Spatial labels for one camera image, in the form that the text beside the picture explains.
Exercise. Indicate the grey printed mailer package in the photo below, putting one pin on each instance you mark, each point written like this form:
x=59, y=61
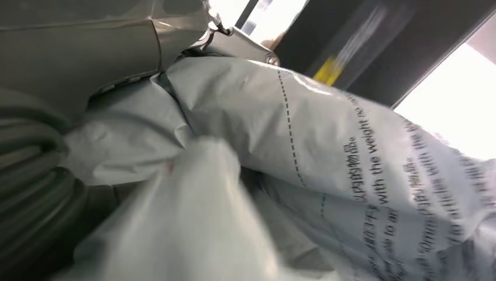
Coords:
x=310, y=124

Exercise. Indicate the dark grey inbound machine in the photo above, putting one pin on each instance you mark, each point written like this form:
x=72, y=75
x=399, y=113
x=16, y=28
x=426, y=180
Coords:
x=407, y=46

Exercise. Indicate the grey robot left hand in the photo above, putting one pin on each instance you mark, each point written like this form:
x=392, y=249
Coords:
x=85, y=46

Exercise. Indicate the yellow and grey instruction label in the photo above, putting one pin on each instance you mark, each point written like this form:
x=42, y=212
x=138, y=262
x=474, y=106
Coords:
x=329, y=71

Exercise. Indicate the ribbed grey left arm sleeve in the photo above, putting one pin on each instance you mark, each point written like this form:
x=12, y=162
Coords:
x=27, y=186

